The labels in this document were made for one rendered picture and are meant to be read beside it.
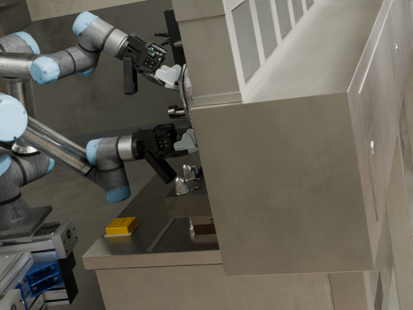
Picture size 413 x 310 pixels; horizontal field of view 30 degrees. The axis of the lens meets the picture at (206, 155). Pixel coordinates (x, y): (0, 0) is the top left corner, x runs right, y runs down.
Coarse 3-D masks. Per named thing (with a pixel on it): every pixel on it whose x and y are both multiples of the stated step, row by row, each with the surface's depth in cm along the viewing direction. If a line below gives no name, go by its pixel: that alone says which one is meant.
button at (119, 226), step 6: (114, 222) 223; (120, 222) 222; (126, 222) 221; (132, 222) 221; (108, 228) 220; (114, 228) 219; (120, 228) 218; (126, 228) 218; (132, 228) 221; (108, 234) 220
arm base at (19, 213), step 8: (8, 200) 264; (16, 200) 266; (24, 200) 271; (0, 208) 264; (8, 208) 264; (16, 208) 265; (24, 208) 268; (0, 216) 264; (8, 216) 264; (16, 216) 266; (24, 216) 267; (32, 216) 271; (0, 224) 264; (8, 224) 264; (16, 224) 265
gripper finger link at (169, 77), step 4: (172, 68) 217; (156, 72) 219; (160, 72) 219; (164, 72) 218; (168, 72) 218; (172, 72) 218; (176, 72) 218; (156, 76) 219; (160, 76) 219; (164, 76) 219; (168, 76) 218; (172, 76) 218; (164, 80) 219; (168, 80) 219; (172, 80) 218; (168, 84) 218; (172, 84) 219; (168, 88) 219; (172, 88) 219; (176, 88) 219
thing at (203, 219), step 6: (204, 216) 203; (210, 216) 202; (192, 222) 205; (198, 222) 204; (204, 222) 204; (210, 222) 203; (198, 228) 205; (204, 228) 204; (210, 228) 204; (198, 234) 206; (204, 234) 205; (210, 234) 204
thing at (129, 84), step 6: (126, 60) 220; (132, 60) 221; (126, 66) 221; (132, 66) 221; (126, 72) 221; (132, 72) 222; (126, 78) 222; (132, 78) 222; (126, 84) 222; (132, 84) 222; (126, 90) 223; (132, 90) 223
